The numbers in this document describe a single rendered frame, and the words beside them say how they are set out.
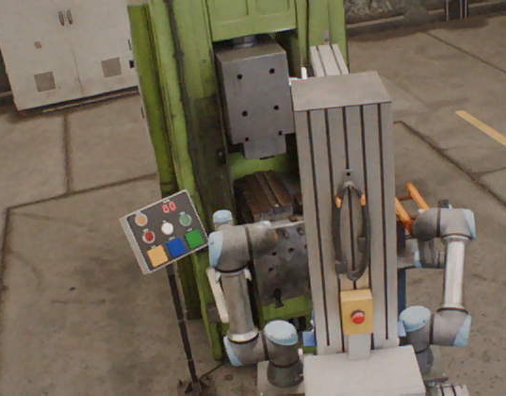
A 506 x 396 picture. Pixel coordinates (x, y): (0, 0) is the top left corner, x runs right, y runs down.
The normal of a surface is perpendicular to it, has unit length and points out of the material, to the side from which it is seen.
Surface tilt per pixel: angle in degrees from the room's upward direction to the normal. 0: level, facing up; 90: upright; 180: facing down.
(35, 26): 90
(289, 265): 90
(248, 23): 90
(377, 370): 0
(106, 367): 0
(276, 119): 90
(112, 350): 0
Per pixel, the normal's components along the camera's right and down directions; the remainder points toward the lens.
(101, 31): 0.30, 0.41
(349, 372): -0.11, -0.88
